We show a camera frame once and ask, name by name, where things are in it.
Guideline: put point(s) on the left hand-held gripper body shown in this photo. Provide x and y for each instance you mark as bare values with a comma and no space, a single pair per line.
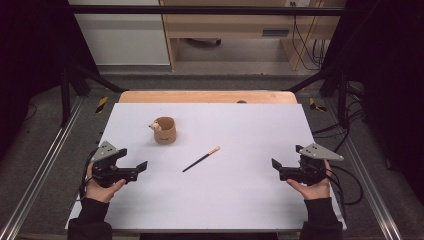
106,168

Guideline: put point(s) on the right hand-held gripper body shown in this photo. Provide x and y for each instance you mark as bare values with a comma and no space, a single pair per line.
311,168

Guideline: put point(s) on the wooden cup with animal figure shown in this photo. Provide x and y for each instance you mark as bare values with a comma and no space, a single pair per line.
165,131

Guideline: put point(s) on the person's right hand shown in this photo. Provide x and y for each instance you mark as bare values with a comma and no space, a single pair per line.
315,191

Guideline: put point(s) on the person's left hand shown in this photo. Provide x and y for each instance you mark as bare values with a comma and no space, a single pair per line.
100,191

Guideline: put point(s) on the yellow black tape piece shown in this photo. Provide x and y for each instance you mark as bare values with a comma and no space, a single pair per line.
102,104
315,105

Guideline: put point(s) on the white board sheet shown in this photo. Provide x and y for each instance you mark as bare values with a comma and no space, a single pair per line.
213,200

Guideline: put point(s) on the black metal stand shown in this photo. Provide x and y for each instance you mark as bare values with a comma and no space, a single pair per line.
66,96
340,96

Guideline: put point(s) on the light wooden table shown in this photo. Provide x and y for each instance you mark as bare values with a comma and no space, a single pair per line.
200,96

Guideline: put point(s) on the black curtain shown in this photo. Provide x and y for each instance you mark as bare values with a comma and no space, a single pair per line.
30,50
390,83

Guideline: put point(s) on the white cabinet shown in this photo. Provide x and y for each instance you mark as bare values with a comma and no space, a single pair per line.
123,40

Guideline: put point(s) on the light wooden desk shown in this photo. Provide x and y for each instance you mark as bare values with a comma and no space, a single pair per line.
230,25

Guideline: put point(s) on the aluminium floor rail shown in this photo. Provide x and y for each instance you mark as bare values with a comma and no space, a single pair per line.
366,180
43,160

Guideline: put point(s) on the black horizontal frame bar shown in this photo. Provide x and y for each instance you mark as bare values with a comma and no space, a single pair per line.
200,10

